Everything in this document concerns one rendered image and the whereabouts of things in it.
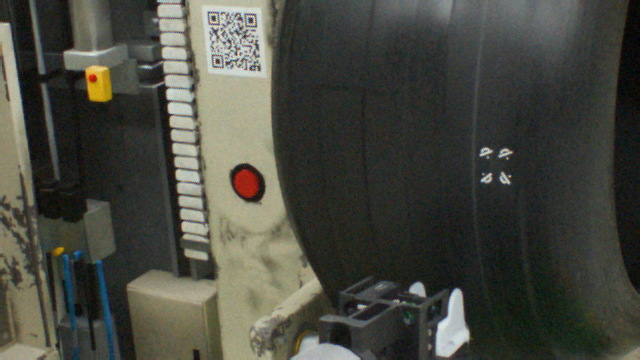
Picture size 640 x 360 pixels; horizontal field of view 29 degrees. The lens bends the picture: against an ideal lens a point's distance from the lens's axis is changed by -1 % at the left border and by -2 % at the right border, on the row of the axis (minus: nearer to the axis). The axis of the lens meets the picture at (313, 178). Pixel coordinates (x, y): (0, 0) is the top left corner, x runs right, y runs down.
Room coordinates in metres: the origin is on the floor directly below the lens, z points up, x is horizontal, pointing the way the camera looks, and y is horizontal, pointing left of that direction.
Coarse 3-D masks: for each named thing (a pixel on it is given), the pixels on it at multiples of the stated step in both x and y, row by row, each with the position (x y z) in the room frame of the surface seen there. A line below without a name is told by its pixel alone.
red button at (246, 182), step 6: (240, 174) 1.29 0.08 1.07; (246, 174) 1.28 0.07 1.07; (252, 174) 1.28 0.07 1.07; (234, 180) 1.29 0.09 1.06; (240, 180) 1.29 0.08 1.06; (246, 180) 1.28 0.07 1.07; (252, 180) 1.28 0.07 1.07; (258, 180) 1.28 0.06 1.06; (240, 186) 1.29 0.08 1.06; (246, 186) 1.28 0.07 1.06; (252, 186) 1.28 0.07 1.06; (258, 186) 1.28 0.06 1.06; (240, 192) 1.29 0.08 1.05; (246, 192) 1.28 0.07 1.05; (252, 192) 1.28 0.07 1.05
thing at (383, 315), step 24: (384, 288) 0.90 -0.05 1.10; (360, 312) 0.83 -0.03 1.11; (384, 312) 0.83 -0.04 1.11; (408, 312) 0.86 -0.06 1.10; (432, 312) 0.88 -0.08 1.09; (336, 336) 0.82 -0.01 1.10; (360, 336) 0.80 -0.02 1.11; (384, 336) 0.83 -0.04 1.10; (408, 336) 0.84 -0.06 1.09; (432, 336) 0.88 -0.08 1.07
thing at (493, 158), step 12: (480, 144) 0.92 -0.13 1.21; (492, 144) 0.92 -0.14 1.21; (504, 144) 0.92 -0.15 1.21; (480, 156) 0.92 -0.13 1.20; (492, 156) 0.92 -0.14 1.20; (504, 156) 0.91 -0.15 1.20; (480, 168) 0.92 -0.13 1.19; (492, 168) 0.92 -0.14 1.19; (504, 168) 0.91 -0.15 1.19; (480, 180) 0.92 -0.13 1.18; (492, 180) 0.92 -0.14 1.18; (504, 180) 0.91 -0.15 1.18
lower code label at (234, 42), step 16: (208, 16) 1.31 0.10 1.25; (224, 16) 1.29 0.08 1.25; (240, 16) 1.28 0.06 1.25; (256, 16) 1.27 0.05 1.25; (208, 32) 1.31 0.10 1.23; (224, 32) 1.29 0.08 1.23; (240, 32) 1.28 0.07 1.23; (256, 32) 1.27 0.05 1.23; (208, 48) 1.31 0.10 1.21; (224, 48) 1.30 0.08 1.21; (240, 48) 1.29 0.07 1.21; (256, 48) 1.27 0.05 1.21; (208, 64) 1.31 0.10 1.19; (224, 64) 1.30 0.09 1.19; (240, 64) 1.29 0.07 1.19; (256, 64) 1.28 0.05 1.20
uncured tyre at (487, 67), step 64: (320, 0) 1.03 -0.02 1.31; (384, 0) 1.00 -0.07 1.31; (448, 0) 0.97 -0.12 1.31; (512, 0) 0.94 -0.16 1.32; (576, 0) 0.95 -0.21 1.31; (320, 64) 1.01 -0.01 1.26; (384, 64) 0.98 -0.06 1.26; (448, 64) 0.95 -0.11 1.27; (512, 64) 0.93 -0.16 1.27; (576, 64) 0.93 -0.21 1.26; (320, 128) 1.00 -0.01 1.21; (384, 128) 0.97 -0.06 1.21; (448, 128) 0.94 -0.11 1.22; (512, 128) 0.92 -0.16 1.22; (576, 128) 0.92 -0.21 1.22; (320, 192) 1.00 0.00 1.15; (384, 192) 0.97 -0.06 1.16; (448, 192) 0.94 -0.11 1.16; (512, 192) 0.91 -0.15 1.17; (576, 192) 0.92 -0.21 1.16; (320, 256) 1.03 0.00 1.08; (384, 256) 0.98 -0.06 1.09; (448, 256) 0.95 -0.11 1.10; (512, 256) 0.92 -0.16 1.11; (576, 256) 0.93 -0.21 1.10; (512, 320) 0.95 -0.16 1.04; (576, 320) 0.95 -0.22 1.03
